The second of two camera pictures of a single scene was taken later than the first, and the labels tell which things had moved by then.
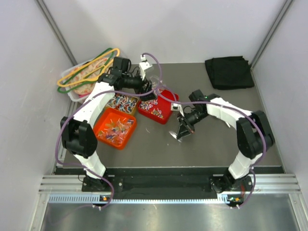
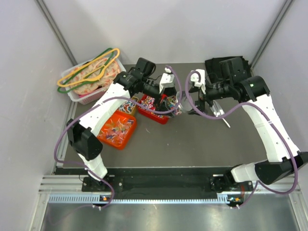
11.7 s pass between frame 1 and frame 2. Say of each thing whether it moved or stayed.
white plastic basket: stayed
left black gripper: moved
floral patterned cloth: stayed
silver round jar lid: moved
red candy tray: stayed
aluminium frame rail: stayed
